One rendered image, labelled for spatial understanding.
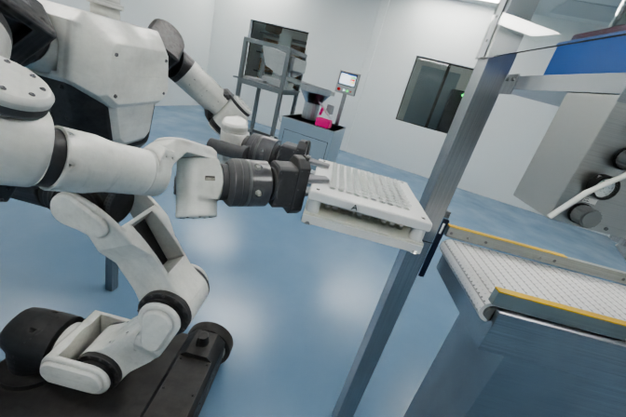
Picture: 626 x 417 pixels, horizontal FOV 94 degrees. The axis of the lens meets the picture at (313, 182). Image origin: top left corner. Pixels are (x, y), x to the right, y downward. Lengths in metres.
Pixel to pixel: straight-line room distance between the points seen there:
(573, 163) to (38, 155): 0.69
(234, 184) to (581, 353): 0.76
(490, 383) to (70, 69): 1.10
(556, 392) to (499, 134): 5.16
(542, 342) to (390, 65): 5.32
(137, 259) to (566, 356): 0.99
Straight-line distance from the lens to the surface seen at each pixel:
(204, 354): 1.32
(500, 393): 0.97
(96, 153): 0.41
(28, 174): 0.40
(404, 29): 5.88
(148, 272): 0.89
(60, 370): 1.23
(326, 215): 0.58
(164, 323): 0.90
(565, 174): 0.61
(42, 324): 1.30
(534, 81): 0.77
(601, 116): 0.61
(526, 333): 0.79
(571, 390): 1.03
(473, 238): 0.95
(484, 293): 0.75
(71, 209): 0.87
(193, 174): 0.51
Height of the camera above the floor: 1.25
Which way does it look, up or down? 20 degrees down
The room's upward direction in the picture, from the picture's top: 15 degrees clockwise
